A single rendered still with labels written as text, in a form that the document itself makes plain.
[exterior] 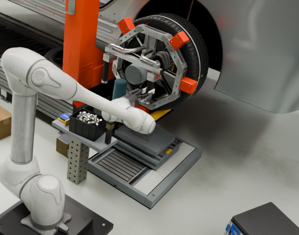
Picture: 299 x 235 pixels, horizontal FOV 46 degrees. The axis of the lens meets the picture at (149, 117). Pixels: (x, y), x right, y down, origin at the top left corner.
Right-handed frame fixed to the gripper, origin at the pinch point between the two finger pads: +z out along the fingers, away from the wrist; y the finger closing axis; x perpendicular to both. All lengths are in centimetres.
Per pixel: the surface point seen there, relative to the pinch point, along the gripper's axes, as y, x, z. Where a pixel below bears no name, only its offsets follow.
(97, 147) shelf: -14.6, -38.0, -24.9
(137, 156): -11, -70, 23
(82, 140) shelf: -26, -38, -26
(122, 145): -26, -68, 23
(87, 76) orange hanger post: -60, -19, 14
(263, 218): 90, -49, 6
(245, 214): 80, -49, 0
